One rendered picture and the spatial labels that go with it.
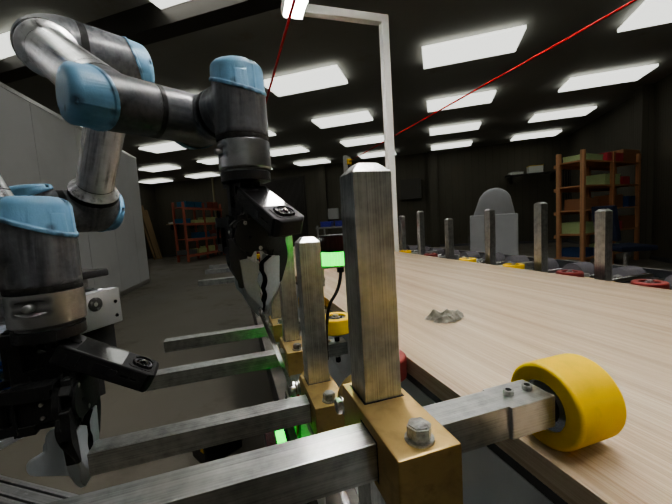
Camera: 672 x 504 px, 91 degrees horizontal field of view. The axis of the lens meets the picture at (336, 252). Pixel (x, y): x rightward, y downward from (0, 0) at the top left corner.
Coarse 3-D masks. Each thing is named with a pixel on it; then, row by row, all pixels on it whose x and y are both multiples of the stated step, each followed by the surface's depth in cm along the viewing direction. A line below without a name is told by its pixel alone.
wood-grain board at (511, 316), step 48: (432, 288) 104; (480, 288) 100; (528, 288) 96; (576, 288) 93; (624, 288) 89; (432, 336) 63; (480, 336) 61; (528, 336) 60; (576, 336) 59; (624, 336) 57; (432, 384) 48; (480, 384) 44; (624, 384) 42; (624, 432) 33; (576, 480) 28; (624, 480) 27
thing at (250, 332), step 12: (300, 324) 100; (180, 336) 93; (192, 336) 92; (204, 336) 92; (216, 336) 93; (228, 336) 94; (240, 336) 95; (252, 336) 96; (264, 336) 97; (168, 348) 89; (180, 348) 90
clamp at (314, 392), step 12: (300, 384) 57; (312, 384) 53; (324, 384) 53; (336, 384) 53; (312, 396) 50; (336, 396) 49; (312, 408) 48; (324, 408) 47; (312, 420) 49; (324, 420) 47; (336, 420) 47
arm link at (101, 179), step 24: (96, 48) 66; (120, 48) 69; (144, 48) 74; (120, 72) 70; (144, 72) 74; (96, 144) 80; (120, 144) 84; (96, 168) 83; (72, 192) 86; (96, 192) 88; (96, 216) 91; (120, 216) 96
